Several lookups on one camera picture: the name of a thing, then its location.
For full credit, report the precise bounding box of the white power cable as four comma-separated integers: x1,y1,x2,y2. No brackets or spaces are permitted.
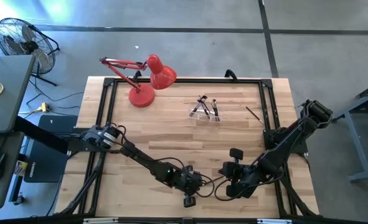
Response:
17,107,43,114

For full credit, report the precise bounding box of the black floor cable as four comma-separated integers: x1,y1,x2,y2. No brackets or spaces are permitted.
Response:
26,77,85,108

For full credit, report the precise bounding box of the clear acrylic organizer container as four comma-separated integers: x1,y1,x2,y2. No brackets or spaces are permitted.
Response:
187,105,225,124

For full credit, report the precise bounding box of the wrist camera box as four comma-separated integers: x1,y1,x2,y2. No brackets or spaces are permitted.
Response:
218,161,235,181
189,174,205,190

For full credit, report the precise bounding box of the very thin black brush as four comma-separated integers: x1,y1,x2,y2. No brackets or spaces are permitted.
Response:
245,106,265,124

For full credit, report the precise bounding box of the yellow white label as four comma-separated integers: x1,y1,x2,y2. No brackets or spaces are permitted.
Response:
13,159,29,178

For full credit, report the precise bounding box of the black caster wheel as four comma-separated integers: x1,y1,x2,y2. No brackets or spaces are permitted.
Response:
13,192,27,207

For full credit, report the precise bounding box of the black Husky box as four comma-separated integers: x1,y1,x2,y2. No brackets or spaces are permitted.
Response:
23,114,79,184

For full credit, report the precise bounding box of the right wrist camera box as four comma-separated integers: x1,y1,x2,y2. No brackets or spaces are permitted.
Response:
218,161,235,181

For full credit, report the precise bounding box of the dark grey desk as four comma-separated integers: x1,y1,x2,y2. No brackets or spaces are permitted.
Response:
0,130,26,211

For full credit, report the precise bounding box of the blue-grey metal cart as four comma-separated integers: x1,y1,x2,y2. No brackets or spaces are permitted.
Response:
332,79,368,184

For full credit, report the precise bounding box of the yellow power plug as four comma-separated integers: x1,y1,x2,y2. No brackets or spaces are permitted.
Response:
36,101,51,114

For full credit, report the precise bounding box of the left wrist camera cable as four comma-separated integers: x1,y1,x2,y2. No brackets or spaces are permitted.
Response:
154,157,216,199

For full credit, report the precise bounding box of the black floor fan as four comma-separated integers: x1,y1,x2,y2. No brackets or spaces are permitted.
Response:
0,17,61,87

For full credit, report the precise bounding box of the red desk lamp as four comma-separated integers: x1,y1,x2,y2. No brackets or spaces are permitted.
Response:
98,54,178,108

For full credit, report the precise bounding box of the fluffy-head makeup brush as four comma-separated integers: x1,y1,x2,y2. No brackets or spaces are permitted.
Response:
189,95,208,118

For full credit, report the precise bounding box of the black aluminium table frame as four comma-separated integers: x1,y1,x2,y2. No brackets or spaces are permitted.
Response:
55,77,321,218

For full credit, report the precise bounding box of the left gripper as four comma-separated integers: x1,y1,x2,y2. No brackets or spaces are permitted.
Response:
172,164,197,208

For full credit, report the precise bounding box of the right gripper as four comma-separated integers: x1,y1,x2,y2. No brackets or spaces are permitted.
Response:
225,148,261,199

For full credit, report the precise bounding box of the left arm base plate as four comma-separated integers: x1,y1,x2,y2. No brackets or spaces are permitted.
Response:
67,126,113,153

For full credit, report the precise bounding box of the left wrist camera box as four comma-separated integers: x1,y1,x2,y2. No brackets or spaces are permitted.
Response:
189,174,205,190

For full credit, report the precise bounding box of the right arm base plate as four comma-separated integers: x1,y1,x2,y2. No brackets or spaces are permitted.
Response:
262,128,309,156

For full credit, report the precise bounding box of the white light bar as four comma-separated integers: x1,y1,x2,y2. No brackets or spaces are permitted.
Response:
256,218,294,224
82,217,120,224

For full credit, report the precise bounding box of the grey side table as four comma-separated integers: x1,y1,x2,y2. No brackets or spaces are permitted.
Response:
0,55,37,135

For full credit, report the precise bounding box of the black desk beam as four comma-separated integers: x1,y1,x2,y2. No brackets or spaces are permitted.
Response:
13,115,70,156

